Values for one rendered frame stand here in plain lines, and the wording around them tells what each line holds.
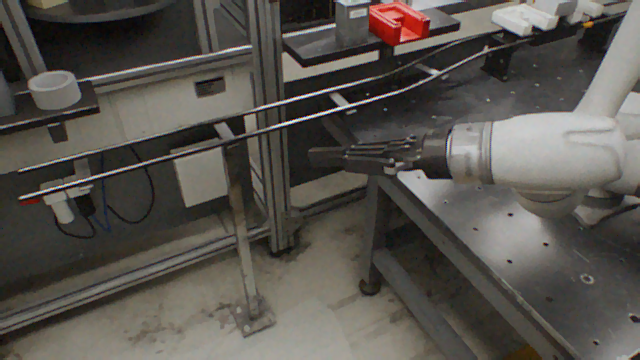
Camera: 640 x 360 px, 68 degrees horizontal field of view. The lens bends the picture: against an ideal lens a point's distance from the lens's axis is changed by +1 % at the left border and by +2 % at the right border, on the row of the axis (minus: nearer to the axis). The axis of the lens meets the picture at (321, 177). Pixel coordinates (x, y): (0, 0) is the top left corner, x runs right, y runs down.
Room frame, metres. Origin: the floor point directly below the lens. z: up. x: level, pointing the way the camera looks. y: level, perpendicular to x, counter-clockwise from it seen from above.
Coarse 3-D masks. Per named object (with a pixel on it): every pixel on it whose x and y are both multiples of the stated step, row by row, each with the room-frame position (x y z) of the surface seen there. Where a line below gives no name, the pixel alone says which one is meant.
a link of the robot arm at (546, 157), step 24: (504, 120) 0.55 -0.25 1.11; (528, 120) 0.52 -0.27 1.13; (552, 120) 0.51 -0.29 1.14; (576, 120) 0.50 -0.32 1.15; (600, 120) 0.49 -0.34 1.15; (504, 144) 0.50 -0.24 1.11; (528, 144) 0.49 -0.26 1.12; (552, 144) 0.48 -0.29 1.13; (576, 144) 0.47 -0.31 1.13; (600, 144) 0.46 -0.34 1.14; (624, 144) 0.47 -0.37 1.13; (504, 168) 0.49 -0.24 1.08; (528, 168) 0.47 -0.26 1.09; (552, 168) 0.46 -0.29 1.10; (576, 168) 0.45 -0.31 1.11; (600, 168) 0.45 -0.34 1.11; (624, 168) 0.46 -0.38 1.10; (528, 192) 0.48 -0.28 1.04; (552, 192) 0.47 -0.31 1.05
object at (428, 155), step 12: (432, 132) 0.57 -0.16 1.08; (444, 132) 0.56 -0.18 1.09; (420, 144) 0.59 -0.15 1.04; (432, 144) 0.55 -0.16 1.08; (444, 144) 0.54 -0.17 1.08; (396, 156) 0.56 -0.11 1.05; (408, 156) 0.55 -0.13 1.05; (420, 156) 0.54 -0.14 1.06; (432, 156) 0.53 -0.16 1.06; (444, 156) 0.53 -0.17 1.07; (408, 168) 0.54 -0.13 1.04; (420, 168) 0.53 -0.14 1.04; (432, 168) 0.53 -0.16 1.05; (444, 168) 0.52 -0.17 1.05
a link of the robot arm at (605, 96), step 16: (624, 32) 0.66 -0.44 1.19; (624, 48) 0.65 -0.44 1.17; (608, 64) 0.66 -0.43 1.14; (624, 64) 0.64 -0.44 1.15; (608, 80) 0.64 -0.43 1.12; (624, 80) 0.63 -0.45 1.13; (592, 96) 0.65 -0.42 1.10; (608, 96) 0.63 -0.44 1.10; (624, 96) 0.63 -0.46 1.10; (576, 112) 0.64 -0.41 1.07; (592, 112) 0.63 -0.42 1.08; (608, 112) 0.62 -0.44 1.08; (512, 192) 0.56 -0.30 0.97; (576, 192) 0.52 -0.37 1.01; (528, 208) 0.54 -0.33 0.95; (544, 208) 0.52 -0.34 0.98; (560, 208) 0.52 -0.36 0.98
